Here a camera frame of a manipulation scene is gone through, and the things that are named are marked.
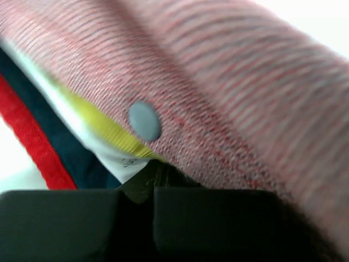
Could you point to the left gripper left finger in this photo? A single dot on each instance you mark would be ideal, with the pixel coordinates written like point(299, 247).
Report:
point(141, 185)

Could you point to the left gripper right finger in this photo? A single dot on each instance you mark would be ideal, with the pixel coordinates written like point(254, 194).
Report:
point(172, 177)

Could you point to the cream yellow pillow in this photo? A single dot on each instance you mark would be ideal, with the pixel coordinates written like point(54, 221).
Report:
point(118, 151)

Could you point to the pink red printed pillowcase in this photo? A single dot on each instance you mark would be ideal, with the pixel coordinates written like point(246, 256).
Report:
point(245, 99)

